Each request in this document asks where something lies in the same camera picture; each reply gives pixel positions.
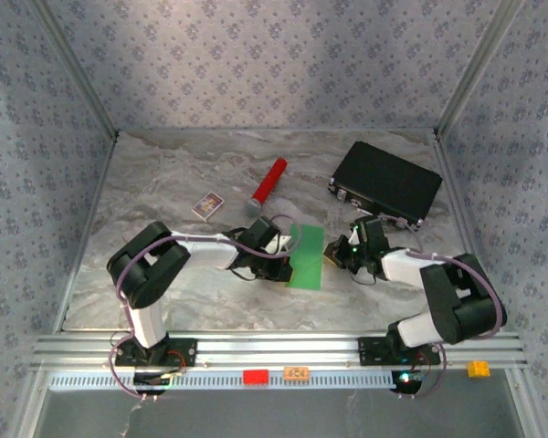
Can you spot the aluminium mounting rail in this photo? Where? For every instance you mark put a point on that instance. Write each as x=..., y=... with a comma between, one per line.
x=274, y=349

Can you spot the red toy block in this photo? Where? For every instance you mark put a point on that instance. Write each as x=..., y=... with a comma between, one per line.
x=256, y=377

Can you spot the red microphone with grey head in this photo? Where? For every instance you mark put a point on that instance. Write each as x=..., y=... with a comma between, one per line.
x=269, y=182

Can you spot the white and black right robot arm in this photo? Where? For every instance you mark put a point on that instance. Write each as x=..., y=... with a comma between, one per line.
x=402, y=267

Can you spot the aluminium frame post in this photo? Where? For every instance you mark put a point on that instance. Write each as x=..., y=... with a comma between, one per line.
x=76, y=68
x=476, y=68

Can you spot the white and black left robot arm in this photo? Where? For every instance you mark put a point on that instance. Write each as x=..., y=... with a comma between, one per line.
x=210, y=251

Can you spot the orange toy block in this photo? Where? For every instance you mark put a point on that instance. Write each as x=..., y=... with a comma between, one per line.
x=296, y=373

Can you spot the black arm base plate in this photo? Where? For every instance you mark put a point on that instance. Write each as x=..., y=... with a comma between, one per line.
x=374, y=351
x=182, y=351

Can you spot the purple playing card box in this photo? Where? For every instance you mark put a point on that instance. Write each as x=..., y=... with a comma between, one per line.
x=207, y=206

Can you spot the yellow toy block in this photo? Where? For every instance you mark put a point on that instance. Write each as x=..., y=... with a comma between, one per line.
x=478, y=368

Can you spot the aluminium table side rail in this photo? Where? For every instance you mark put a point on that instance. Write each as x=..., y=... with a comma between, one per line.
x=98, y=191
x=454, y=196

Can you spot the black briefcase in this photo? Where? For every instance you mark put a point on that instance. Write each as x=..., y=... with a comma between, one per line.
x=388, y=182

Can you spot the green paper sheet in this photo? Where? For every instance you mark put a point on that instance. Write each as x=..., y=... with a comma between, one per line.
x=308, y=260

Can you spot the black controller board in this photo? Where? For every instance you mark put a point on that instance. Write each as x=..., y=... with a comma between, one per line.
x=407, y=382
x=151, y=382

